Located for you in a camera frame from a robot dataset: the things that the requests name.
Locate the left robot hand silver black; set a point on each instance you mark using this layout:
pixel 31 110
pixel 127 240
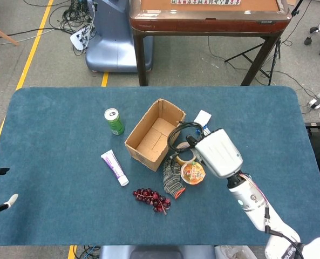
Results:
pixel 11 200

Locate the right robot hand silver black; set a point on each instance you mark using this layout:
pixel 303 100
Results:
pixel 219 153

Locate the orange jelly cup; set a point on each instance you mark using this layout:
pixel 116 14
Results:
pixel 193 174

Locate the yellow tape roll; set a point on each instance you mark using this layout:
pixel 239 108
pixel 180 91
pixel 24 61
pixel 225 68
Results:
pixel 179 159

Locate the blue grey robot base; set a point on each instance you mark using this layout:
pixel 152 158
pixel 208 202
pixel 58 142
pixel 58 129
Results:
pixel 114 48

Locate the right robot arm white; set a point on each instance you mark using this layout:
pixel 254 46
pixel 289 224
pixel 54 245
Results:
pixel 257 207

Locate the small white box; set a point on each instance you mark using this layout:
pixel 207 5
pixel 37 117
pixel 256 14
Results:
pixel 202 117

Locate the open cardboard box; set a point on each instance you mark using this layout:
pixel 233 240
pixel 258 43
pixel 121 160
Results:
pixel 144 159

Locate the blue cookie packet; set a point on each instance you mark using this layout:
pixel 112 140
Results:
pixel 205 130

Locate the grey striped work glove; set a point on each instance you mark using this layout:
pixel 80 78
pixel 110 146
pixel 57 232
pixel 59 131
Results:
pixel 171 180

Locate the blue felt table cover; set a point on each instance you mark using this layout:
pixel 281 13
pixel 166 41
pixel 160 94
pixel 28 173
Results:
pixel 54 162

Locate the bunch of red grapes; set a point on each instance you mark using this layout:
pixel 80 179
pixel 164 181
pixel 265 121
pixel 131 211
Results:
pixel 151 199

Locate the black tripod stand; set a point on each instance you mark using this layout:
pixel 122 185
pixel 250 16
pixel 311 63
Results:
pixel 243 53

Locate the purple white toothpaste tube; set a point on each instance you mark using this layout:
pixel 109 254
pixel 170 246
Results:
pixel 114 167

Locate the green drink can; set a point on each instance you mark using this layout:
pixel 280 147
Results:
pixel 115 124

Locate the grey robot torso base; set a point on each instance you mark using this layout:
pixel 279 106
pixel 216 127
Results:
pixel 154 253

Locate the brown mahjong table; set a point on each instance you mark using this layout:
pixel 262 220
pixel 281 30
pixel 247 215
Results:
pixel 203 25

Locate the wooden pole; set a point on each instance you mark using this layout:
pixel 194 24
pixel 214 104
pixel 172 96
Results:
pixel 3 34

